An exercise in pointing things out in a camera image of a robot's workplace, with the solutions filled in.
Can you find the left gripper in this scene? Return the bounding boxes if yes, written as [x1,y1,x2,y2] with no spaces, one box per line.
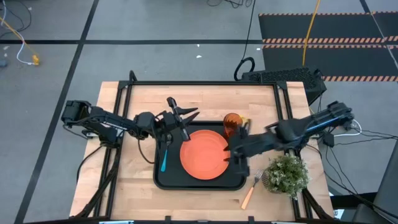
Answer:
[155,96,200,142]

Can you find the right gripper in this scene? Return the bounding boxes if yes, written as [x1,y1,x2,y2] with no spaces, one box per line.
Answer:
[223,124,274,177]

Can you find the orange plate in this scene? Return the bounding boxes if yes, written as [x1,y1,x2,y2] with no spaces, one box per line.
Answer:
[179,129,231,181]

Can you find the orange faceted plastic cup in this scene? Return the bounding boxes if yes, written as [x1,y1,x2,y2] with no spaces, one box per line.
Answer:
[223,112,244,139]

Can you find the fork with orange handle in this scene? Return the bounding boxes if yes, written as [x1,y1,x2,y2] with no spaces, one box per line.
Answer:
[241,169,264,210]

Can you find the spoon with blue handle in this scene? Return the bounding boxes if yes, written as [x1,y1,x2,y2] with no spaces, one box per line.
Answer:
[160,141,171,173]

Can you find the black plastic tray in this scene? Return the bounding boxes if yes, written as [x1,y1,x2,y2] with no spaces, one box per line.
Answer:
[153,120,247,191]

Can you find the potted plant white flowers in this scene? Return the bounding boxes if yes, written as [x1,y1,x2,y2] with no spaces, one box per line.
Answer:
[261,154,312,200]

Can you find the black computer case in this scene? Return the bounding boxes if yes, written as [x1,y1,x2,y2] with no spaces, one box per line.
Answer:
[241,67,328,106]

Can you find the black hazard-striped floor mat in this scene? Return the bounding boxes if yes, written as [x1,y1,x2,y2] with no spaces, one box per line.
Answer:
[257,11,398,82]

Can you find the black aluminium table frame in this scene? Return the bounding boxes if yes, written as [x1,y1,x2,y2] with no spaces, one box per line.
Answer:
[70,70,335,224]

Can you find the black hanging cable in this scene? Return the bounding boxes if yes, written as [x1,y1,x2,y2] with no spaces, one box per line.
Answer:
[233,0,257,82]

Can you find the white floor cable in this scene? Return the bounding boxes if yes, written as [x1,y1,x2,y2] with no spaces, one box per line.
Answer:
[334,119,363,138]
[16,37,35,66]

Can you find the yellow hanging cable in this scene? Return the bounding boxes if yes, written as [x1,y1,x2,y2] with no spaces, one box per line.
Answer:
[0,16,40,63]
[302,0,322,67]

